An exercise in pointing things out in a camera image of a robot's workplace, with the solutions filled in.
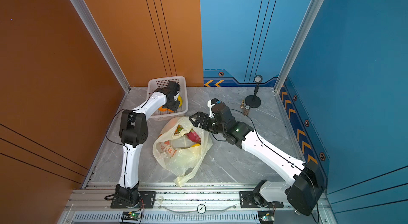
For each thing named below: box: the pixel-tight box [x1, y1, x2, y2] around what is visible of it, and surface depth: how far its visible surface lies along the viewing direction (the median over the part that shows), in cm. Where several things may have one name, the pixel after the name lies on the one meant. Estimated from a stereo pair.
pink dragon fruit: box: [184, 127, 202, 145], surface depth 88 cm
